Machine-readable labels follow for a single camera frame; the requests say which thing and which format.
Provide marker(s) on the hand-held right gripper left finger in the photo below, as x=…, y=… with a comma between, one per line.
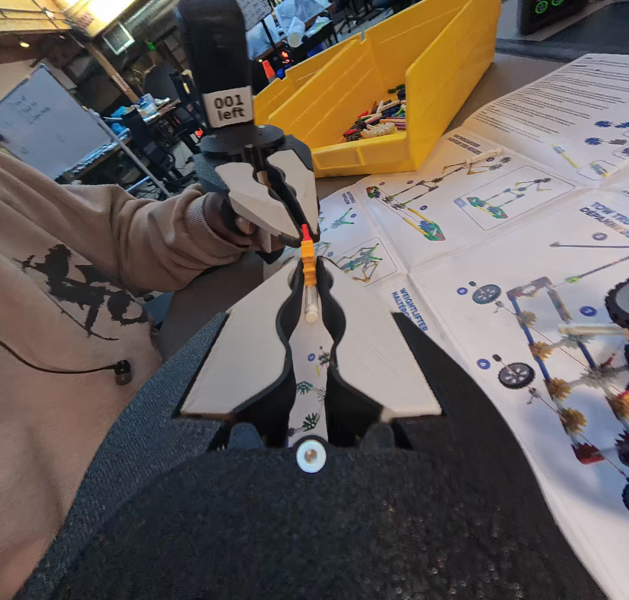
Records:
x=241, y=364

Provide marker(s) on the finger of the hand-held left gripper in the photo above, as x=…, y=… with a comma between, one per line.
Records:
x=250, y=197
x=302, y=182

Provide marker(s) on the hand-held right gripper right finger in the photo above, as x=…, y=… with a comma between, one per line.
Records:
x=383, y=364

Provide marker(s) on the red rod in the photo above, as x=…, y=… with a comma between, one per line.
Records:
x=306, y=234

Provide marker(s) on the white rod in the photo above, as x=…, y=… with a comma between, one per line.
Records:
x=312, y=305

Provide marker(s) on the person's left hand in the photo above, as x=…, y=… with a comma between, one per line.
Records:
x=241, y=236

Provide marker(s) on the orange traffic cone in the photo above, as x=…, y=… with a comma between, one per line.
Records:
x=269, y=72

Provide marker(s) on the yellow plastic parts bin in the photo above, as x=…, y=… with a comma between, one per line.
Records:
x=295, y=89
x=452, y=69

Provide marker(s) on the pile of toy pieces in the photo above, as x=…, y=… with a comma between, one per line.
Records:
x=376, y=118

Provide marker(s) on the white printed instruction sheet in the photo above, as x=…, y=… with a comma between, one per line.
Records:
x=491, y=290

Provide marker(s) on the whiteboard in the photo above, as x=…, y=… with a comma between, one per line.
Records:
x=49, y=123

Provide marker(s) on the person's beige hoodie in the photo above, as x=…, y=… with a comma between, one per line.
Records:
x=49, y=413

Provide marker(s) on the toy wheel pair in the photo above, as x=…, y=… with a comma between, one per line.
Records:
x=619, y=305

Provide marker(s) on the black flat panel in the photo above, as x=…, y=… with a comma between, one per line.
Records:
x=565, y=40

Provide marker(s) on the black device with green lights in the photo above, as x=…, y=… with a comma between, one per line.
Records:
x=555, y=0

